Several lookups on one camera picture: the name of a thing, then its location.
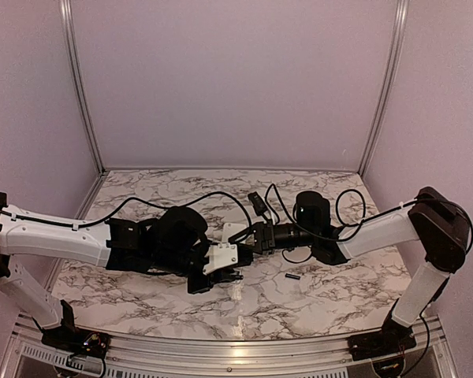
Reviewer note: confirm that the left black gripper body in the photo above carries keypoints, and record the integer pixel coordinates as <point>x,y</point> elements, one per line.
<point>196,286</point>

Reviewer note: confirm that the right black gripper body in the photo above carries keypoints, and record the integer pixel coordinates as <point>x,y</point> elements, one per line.
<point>269,242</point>

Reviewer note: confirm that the white remote control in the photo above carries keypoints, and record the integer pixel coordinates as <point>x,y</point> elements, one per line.
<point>244,254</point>

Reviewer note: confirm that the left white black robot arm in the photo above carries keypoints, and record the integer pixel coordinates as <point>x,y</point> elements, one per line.
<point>174,243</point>

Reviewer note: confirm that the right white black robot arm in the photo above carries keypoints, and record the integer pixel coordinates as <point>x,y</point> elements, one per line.
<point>442,227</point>

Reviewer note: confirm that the black battery right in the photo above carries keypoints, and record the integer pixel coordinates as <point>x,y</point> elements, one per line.
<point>291,276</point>

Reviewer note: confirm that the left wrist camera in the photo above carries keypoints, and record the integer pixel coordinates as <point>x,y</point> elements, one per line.
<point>219,256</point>

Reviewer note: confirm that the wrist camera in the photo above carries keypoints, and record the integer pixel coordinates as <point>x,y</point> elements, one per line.
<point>261,208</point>
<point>219,256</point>

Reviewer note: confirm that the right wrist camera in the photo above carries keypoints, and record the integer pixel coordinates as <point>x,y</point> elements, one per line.
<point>261,208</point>

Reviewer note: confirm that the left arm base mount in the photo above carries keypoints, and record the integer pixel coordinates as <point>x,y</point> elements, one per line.
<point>80,341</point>

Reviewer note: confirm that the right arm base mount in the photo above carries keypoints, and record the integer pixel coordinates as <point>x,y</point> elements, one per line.
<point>376,344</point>

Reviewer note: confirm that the front aluminium rail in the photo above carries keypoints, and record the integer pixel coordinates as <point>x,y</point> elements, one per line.
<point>148,356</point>

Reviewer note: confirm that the right aluminium frame post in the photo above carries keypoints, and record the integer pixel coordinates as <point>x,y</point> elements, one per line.
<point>391,67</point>

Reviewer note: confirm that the aluminium frame post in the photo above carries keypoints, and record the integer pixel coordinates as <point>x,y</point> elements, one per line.
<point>391,67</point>
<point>78,83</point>

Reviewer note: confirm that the left aluminium frame post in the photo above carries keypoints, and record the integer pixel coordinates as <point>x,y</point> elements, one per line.
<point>78,83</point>

